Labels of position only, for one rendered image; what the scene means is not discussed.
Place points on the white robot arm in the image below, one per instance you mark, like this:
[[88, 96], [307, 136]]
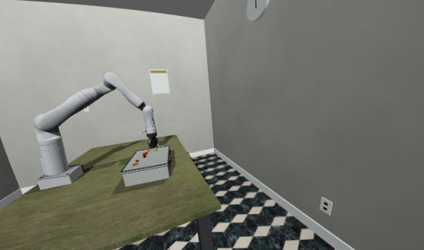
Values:
[[54, 160]]

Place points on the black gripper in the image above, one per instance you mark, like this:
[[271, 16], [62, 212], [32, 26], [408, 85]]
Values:
[[152, 139]]

